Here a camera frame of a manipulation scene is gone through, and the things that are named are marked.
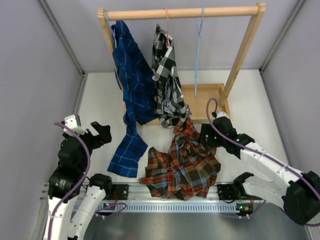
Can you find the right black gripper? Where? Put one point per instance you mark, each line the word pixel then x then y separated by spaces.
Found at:
pixel 207 129

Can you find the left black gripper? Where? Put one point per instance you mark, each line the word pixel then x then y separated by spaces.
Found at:
pixel 104 134

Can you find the red brown plaid shirt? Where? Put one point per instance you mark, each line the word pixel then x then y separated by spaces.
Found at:
pixel 186 170

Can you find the light blue hanger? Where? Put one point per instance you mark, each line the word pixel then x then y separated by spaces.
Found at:
pixel 199 27
pixel 112 31

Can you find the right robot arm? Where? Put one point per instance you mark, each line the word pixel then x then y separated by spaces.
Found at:
pixel 301 209

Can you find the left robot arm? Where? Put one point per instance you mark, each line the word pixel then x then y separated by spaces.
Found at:
pixel 74 161

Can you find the black white checked shirt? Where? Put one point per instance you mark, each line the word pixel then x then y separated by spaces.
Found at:
pixel 170 101

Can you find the blue plaid shirt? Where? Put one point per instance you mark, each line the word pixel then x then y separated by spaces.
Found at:
pixel 136 78

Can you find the wooden clothes rack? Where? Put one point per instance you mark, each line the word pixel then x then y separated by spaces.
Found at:
pixel 200 97

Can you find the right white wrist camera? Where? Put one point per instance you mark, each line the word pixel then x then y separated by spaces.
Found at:
pixel 219 114

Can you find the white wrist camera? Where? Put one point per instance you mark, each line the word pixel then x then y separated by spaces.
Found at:
pixel 219 114
pixel 73 122

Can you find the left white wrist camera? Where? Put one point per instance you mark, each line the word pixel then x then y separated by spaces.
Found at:
pixel 73 122

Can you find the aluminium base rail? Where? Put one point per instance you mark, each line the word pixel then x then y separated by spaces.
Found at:
pixel 140 193

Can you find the white slotted cable duct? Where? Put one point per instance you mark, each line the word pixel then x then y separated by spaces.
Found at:
pixel 181 207

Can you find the pink wire hanger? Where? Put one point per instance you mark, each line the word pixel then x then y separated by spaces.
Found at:
pixel 168 27

